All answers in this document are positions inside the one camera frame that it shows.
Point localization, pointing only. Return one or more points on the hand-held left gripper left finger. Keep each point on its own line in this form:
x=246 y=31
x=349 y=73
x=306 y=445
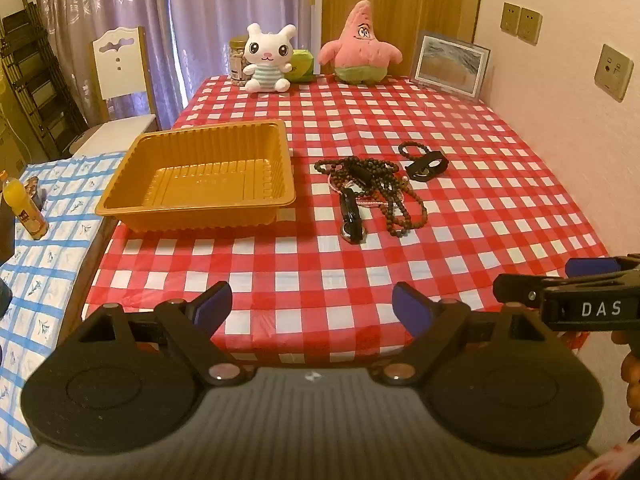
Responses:
x=215 y=302

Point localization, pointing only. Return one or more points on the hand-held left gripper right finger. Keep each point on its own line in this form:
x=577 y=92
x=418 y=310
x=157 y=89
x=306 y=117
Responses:
x=410 y=307

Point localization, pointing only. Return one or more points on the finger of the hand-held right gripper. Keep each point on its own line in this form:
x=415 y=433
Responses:
x=520 y=290
x=587 y=266

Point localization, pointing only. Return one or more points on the white pearl strand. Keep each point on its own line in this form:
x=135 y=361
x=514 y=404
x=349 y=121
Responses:
x=367 y=203

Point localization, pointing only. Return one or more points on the golden plastic tray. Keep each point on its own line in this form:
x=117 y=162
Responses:
x=200 y=185

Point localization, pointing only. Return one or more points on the black tube case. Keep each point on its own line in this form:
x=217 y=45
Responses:
x=361 y=172

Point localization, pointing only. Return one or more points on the dark red bead strand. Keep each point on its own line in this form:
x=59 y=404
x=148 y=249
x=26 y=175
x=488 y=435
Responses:
x=334 y=183

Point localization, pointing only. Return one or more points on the person's right hand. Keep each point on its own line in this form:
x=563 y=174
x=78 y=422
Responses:
x=631 y=385

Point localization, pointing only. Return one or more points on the red checked tablecloth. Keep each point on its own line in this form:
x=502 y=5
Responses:
x=475 y=220

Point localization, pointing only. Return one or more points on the orange juice bottle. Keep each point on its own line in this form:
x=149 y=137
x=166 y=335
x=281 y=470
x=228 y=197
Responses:
x=27 y=210

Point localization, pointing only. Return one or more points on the framed picture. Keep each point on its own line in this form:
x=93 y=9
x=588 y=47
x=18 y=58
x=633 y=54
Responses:
x=447 y=67

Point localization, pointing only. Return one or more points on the clear jar of nuts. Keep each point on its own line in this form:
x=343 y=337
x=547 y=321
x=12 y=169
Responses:
x=236 y=60

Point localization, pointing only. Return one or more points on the white bunny plush toy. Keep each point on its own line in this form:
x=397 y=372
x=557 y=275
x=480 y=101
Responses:
x=267 y=60

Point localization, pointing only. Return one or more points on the white wooden chair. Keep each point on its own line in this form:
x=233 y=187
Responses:
x=120 y=70

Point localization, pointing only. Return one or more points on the green plush toy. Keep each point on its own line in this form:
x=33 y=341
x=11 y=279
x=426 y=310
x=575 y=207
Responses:
x=302 y=66

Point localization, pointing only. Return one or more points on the pink starfish plush toy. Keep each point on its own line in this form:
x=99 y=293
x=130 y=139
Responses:
x=357 y=40

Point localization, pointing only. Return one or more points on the purple curtain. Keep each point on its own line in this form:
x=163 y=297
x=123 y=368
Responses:
x=210 y=10

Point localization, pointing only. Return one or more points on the black folding rack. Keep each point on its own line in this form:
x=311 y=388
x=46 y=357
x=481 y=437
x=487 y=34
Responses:
x=30 y=75

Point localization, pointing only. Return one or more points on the beige wall socket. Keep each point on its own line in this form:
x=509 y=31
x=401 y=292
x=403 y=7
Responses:
x=510 y=16
x=529 y=25
x=614 y=71

